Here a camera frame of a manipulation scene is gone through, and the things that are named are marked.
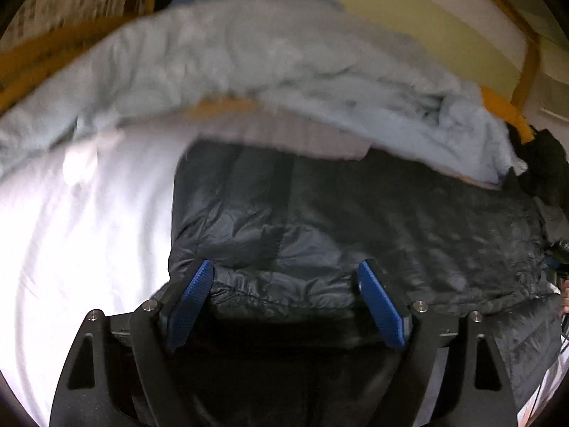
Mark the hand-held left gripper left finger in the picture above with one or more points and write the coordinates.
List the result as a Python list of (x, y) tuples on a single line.
[(189, 307)]

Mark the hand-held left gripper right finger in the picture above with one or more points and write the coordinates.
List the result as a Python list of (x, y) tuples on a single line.
[(382, 307)]

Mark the black quilted down jacket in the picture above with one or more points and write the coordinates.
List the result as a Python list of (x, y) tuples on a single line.
[(355, 231)]

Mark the grey garment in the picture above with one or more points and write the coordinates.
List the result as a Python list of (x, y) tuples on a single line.
[(558, 227)]

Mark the dark green puffer jacket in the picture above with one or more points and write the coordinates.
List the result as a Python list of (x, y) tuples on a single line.
[(546, 160)]

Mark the white bed sheet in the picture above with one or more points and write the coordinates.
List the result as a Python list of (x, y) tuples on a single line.
[(89, 231)]

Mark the orange pillow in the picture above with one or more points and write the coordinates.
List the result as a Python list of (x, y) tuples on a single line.
[(506, 111)]

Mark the light blue duvet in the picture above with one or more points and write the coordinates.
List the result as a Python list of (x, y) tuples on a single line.
[(266, 62)]

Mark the brown patterned curtain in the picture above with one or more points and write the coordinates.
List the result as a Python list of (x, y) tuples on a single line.
[(66, 0)]

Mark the wooden bed frame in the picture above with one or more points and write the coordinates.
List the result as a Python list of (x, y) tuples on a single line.
[(529, 75)]

